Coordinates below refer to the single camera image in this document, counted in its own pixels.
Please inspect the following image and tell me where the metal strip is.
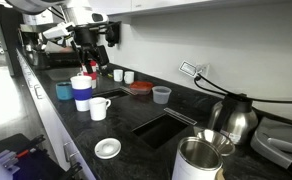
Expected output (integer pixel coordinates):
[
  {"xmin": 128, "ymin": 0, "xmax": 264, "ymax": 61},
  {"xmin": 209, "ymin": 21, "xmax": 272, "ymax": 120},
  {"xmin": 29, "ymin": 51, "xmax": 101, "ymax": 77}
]
[
  {"xmin": 163, "ymin": 106, "xmax": 198, "ymax": 126},
  {"xmin": 120, "ymin": 85, "xmax": 138, "ymax": 97}
]

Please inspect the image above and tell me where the steel funnel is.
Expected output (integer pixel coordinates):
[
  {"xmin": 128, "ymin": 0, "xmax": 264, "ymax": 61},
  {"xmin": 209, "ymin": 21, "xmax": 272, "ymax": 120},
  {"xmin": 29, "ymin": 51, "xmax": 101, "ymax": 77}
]
[{"xmin": 193, "ymin": 128, "xmax": 237, "ymax": 157}]

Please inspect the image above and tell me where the dark background appliance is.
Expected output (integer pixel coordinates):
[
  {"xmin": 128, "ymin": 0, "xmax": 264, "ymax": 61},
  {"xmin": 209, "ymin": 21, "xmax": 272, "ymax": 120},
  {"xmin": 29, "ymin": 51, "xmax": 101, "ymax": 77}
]
[{"xmin": 18, "ymin": 22, "xmax": 82, "ymax": 70}]

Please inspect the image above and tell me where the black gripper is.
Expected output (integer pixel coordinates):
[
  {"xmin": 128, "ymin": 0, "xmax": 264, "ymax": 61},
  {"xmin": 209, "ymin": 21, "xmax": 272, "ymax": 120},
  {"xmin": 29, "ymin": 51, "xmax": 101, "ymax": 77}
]
[{"xmin": 73, "ymin": 25, "xmax": 111, "ymax": 75}]

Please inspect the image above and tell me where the stainless steel sink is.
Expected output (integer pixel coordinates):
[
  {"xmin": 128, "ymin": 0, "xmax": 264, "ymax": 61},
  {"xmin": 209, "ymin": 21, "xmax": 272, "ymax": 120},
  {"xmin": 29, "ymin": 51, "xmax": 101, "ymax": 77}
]
[{"xmin": 45, "ymin": 65, "xmax": 81, "ymax": 82}]

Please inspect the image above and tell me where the teal cup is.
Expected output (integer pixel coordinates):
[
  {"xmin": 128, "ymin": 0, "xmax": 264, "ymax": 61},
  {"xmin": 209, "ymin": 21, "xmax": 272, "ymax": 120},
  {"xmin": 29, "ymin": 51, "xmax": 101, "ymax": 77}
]
[{"xmin": 55, "ymin": 81, "xmax": 75, "ymax": 101}]

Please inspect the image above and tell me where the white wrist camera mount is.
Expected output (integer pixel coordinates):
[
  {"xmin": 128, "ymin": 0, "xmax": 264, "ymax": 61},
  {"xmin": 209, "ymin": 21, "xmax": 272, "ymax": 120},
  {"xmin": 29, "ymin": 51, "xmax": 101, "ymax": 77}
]
[{"xmin": 41, "ymin": 21, "xmax": 77, "ymax": 41}]

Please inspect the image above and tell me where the steel coffee carafe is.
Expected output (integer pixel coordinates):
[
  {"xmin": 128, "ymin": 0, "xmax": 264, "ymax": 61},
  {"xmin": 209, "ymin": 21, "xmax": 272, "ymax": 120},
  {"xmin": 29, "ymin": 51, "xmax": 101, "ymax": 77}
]
[{"xmin": 207, "ymin": 93, "xmax": 260, "ymax": 146}]

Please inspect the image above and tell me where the black wall soap dispenser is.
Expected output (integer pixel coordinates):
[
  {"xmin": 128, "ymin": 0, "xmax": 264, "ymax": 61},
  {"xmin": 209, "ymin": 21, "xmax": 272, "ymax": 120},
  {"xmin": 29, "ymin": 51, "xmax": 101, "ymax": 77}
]
[{"xmin": 105, "ymin": 20, "xmax": 123, "ymax": 48}]

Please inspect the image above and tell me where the red lidded container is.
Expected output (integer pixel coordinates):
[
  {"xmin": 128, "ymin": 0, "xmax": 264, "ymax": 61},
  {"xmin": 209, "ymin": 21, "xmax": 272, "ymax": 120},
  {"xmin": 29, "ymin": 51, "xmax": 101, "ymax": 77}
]
[{"xmin": 129, "ymin": 80, "xmax": 155, "ymax": 96}]

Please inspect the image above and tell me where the small white mug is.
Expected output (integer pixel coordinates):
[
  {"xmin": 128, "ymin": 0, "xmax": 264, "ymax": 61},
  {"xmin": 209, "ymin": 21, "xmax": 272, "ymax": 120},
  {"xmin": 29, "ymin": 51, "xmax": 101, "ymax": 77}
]
[{"xmin": 88, "ymin": 96, "xmax": 113, "ymax": 122}]

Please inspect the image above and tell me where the black power cable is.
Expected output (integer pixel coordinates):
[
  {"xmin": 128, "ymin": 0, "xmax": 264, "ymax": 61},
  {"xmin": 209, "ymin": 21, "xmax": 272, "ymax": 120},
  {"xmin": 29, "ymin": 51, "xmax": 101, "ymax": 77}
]
[
  {"xmin": 193, "ymin": 77, "xmax": 230, "ymax": 100},
  {"xmin": 193, "ymin": 73, "xmax": 292, "ymax": 105}
]

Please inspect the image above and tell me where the white round lid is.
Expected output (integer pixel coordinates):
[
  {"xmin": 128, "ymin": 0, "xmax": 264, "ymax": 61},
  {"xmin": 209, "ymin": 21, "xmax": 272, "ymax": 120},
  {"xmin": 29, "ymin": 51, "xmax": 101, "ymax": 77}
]
[{"xmin": 93, "ymin": 137, "xmax": 123, "ymax": 160}]

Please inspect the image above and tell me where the white cable label tag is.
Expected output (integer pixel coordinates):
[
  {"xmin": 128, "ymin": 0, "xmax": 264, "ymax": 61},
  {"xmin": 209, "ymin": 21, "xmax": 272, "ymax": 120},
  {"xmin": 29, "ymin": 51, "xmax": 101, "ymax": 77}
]
[{"xmin": 178, "ymin": 60, "xmax": 199, "ymax": 78}]

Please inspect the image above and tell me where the white metal canister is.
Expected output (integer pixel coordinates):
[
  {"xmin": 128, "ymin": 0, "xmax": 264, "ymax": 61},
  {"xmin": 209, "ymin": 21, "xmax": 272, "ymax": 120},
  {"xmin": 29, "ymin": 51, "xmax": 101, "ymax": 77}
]
[{"xmin": 171, "ymin": 136, "xmax": 225, "ymax": 180}]

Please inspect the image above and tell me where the silver drawer handle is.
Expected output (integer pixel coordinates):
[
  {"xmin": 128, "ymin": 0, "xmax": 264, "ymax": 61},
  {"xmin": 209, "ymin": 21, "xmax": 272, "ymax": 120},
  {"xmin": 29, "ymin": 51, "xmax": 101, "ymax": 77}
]
[
  {"xmin": 33, "ymin": 83, "xmax": 44, "ymax": 100},
  {"xmin": 62, "ymin": 140, "xmax": 80, "ymax": 165}
]

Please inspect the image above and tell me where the white upper cabinet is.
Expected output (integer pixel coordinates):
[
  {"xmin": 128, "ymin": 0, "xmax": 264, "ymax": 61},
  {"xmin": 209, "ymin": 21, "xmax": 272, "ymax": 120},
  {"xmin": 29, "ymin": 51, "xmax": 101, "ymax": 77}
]
[{"xmin": 88, "ymin": 0, "xmax": 292, "ymax": 17}]

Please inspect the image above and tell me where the red banded travel cup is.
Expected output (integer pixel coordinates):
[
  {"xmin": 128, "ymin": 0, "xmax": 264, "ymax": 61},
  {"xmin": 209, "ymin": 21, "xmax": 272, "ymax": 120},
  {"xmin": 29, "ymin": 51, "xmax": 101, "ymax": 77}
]
[{"xmin": 81, "ymin": 60, "xmax": 99, "ymax": 90}]

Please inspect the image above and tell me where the white wall outlet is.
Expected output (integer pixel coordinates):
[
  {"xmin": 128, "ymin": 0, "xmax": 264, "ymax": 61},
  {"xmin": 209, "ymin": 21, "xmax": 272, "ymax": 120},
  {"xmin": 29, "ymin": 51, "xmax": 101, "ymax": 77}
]
[{"xmin": 195, "ymin": 63, "xmax": 211, "ymax": 80}]

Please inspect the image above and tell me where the blue banded travel cup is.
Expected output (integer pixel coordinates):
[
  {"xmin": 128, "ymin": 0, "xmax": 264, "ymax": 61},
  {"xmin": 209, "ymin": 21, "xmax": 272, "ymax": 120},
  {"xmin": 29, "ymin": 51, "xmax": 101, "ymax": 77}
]
[{"xmin": 69, "ymin": 75, "xmax": 94, "ymax": 113}]

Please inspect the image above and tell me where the clear plastic cup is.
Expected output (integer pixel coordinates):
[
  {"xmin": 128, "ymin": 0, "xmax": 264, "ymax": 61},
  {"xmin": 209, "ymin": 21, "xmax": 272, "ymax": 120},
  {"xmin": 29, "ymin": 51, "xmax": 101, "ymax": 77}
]
[{"xmin": 151, "ymin": 85, "xmax": 173, "ymax": 105}]

